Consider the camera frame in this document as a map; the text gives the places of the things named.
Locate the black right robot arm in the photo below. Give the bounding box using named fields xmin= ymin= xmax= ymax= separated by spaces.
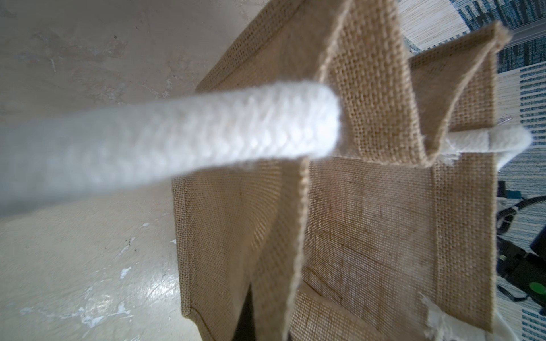
xmin=496 ymin=180 xmax=545 ymax=316

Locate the burlap tote bag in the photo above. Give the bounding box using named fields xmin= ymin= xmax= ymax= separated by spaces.
xmin=1 ymin=1 xmax=533 ymax=340

